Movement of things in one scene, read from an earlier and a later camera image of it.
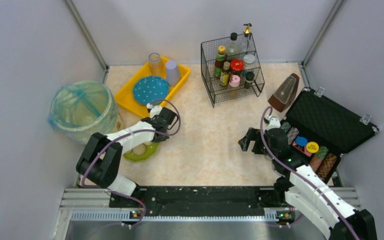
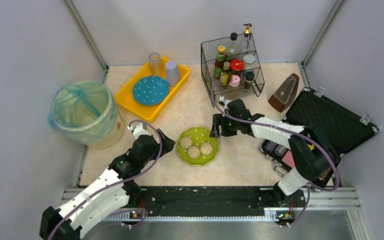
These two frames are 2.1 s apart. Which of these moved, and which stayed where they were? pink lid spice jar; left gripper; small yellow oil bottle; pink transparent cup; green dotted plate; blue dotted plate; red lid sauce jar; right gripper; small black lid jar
Moved: green dotted plate; right gripper; left gripper
Stayed: blue dotted plate; small black lid jar; pink lid spice jar; small yellow oil bottle; pink transparent cup; red lid sauce jar
